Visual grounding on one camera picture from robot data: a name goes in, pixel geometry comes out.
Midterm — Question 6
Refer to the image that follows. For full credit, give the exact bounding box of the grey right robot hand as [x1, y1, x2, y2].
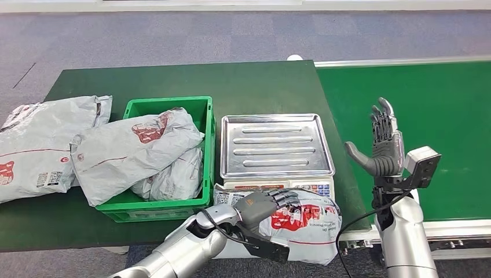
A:
[344, 97, 406, 178]

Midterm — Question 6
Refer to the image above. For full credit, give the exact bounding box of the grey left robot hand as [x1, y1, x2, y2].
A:
[234, 188, 302, 236]

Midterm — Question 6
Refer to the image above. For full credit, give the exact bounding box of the grey parcel with address label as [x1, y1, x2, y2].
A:
[212, 184, 343, 266]

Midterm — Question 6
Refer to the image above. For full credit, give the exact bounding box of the grey parcel with red print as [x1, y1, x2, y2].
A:
[130, 147, 204, 202]

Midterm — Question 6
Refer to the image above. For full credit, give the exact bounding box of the grey mailer parcel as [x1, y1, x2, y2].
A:
[69, 107, 205, 207]

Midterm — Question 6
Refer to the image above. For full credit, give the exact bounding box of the white parcel with QR code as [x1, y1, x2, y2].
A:
[69, 95, 113, 188]

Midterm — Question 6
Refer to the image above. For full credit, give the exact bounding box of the large grey parcel red line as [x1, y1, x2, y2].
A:
[0, 95, 102, 203]

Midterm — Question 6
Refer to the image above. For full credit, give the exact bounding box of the electronic scale with steel tray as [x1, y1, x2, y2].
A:
[219, 113, 336, 200]

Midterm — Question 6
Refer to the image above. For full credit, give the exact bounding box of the green plastic crate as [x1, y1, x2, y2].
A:
[96, 96, 217, 224]

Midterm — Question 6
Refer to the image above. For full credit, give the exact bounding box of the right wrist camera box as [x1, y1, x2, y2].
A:
[404, 145, 442, 190]

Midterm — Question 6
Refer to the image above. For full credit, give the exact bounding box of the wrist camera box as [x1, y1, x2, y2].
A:
[404, 145, 442, 190]
[238, 224, 291, 265]

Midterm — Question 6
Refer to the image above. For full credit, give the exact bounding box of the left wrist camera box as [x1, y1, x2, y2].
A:
[238, 224, 291, 265]

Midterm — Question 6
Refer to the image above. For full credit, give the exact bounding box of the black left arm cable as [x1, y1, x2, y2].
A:
[200, 208, 262, 247]

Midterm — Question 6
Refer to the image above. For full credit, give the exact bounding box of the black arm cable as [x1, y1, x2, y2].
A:
[200, 208, 262, 247]
[335, 189, 414, 278]

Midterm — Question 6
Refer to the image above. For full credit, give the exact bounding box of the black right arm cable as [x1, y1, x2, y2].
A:
[335, 189, 414, 278]

